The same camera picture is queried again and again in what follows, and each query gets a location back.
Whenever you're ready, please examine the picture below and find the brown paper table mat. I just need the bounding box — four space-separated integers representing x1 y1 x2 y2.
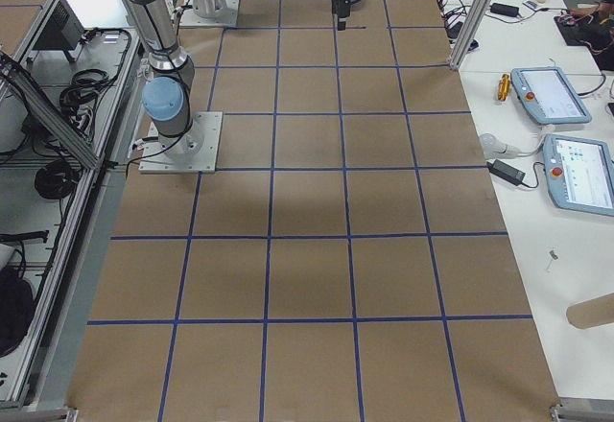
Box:
67 0 556 421

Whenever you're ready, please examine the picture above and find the near teach pendant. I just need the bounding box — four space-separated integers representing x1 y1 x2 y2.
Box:
542 134 613 217

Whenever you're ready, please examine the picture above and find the black power adapter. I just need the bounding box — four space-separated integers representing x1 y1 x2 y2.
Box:
486 159 525 186

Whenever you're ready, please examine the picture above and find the cardboard tube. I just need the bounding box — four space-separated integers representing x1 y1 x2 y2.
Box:
566 293 614 329

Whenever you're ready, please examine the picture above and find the white light bulb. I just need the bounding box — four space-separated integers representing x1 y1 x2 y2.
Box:
479 133 520 159

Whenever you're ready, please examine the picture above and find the teach pendant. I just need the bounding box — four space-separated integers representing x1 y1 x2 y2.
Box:
510 66 592 125
542 134 613 217

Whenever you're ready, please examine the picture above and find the aluminium frame post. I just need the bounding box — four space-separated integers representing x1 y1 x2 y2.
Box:
449 0 490 70

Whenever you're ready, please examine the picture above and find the far teach pendant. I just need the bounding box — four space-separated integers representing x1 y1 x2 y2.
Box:
510 66 592 125

